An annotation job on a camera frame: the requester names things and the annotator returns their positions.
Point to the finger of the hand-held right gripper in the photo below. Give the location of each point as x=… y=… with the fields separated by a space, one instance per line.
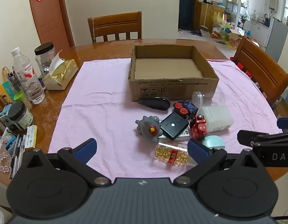
x=285 y=123
x=248 y=137

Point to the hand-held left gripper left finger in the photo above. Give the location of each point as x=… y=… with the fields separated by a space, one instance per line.
x=86 y=148

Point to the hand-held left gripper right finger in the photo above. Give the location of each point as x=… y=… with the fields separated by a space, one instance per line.
x=197 y=150

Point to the teal round gadget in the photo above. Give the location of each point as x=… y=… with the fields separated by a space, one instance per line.
x=214 y=142

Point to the clear plastic case white label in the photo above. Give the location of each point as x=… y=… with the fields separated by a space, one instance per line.
x=184 y=134

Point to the red robot toy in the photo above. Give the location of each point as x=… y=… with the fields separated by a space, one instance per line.
x=198 y=128

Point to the clear bottle of golden capsules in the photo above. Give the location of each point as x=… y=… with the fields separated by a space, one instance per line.
x=167 y=154

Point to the black power bank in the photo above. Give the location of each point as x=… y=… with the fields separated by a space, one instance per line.
x=173 y=126

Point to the white plastic bottle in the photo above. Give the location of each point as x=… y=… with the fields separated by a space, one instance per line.
x=216 y=119

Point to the clear plastic jar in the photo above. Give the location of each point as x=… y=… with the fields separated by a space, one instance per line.
x=200 y=98

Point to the grey dinosaur toy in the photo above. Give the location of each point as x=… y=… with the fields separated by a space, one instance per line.
x=146 y=127

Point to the brown cardboard box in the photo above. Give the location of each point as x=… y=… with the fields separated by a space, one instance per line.
x=172 y=88

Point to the pink towel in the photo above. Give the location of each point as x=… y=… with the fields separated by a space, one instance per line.
x=99 y=112

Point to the black toy car red wheels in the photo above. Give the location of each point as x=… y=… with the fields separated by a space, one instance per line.
x=188 y=108

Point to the small yellow paper box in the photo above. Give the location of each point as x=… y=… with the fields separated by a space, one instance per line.
x=30 y=136

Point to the wooden chair with striped back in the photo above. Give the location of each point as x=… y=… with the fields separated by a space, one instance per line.
x=263 y=67

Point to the black oval handheld device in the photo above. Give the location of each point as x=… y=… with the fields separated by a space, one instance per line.
x=155 y=103

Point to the row of pens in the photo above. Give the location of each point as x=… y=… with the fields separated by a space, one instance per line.
x=18 y=154

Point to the dark jar with black lid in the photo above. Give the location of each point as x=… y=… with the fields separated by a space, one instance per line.
x=19 y=116

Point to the blue stapler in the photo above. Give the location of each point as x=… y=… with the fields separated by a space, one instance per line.
x=11 y=144

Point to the gold tissue pack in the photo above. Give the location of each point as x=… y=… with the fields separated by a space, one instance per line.
x=62 y=74

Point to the crystal glass dish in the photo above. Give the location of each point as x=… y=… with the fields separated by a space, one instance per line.
x=3 y=162

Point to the green plastic cup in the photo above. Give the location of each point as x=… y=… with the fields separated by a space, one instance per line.
x=19 y=96

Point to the grey refrigerator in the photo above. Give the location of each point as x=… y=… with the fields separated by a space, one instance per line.
x=276 y=37

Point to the blue pencil sharpener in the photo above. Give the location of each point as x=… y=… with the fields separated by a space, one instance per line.
x=5 y=117

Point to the clear plastic water bottle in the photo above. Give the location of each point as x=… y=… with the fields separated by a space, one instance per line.
x=29 y=79

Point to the open cardboard box on floor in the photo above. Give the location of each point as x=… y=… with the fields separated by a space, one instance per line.
x=236 y=37

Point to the bunch of pens in holder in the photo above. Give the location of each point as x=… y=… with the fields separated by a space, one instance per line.
x=14 y=80

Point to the clear jar with black lid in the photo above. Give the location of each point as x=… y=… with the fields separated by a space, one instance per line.
x=43 y=51

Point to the white water heater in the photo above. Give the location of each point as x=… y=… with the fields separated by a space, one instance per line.
x=273 y=3

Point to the yellow plastic bag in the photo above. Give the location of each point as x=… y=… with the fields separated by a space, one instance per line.
x=217 y=19

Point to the wooden cabinet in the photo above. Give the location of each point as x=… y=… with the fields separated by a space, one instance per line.
x=208 y=14

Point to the brown wooden door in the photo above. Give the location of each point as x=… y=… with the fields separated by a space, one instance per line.
x=50 y=23

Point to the wooden chair with slatted back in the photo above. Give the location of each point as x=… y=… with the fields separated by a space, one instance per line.
x=113 y=19

